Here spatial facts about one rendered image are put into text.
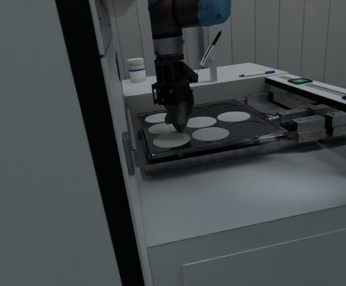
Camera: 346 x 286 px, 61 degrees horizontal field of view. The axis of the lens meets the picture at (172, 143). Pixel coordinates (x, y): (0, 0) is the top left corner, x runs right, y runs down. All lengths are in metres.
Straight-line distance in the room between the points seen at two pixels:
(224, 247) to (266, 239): 0.08
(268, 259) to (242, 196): 0.13
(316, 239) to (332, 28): 2.45
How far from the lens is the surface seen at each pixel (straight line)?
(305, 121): 0.86
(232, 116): 0.94
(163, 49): 0.74
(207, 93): 1.11
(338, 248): 0.75
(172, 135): 0.81
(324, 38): 2.97
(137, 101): 1.07
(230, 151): 0.82
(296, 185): 0.73
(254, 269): 0.67
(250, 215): 0.62
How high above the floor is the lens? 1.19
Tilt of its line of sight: 22 degrees down
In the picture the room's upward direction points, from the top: 7 degrees counter-clockwise
